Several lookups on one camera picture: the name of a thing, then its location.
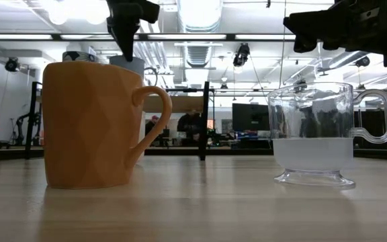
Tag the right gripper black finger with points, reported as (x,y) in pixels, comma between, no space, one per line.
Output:
(307,21)
(306,43)

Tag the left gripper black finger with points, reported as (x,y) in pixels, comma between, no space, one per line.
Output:
(128,40)

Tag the light blue ribbed mug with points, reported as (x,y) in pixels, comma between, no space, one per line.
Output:
(139,67)

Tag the blue white floral mug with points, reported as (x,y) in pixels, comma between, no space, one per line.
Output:
(77,56)

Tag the orange faceted mug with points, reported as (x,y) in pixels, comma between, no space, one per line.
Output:
(89,127)

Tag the clear glass cup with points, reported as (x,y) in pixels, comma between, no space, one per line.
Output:
(314,154)

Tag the black background robot arm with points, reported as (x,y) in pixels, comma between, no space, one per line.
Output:
(22,127)

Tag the black ceiling spotlight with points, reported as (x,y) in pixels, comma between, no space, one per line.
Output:
(241,54)
(12,64)
(362,61)

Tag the person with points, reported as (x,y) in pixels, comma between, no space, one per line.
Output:
(152,126)
(189,126)

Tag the black monitor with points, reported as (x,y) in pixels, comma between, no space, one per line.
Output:
(250,117)

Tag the silver ceiling air duct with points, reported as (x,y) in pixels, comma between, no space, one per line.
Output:
(198,20)

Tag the black aluminium table frame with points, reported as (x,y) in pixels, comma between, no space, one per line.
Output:
(247,152)

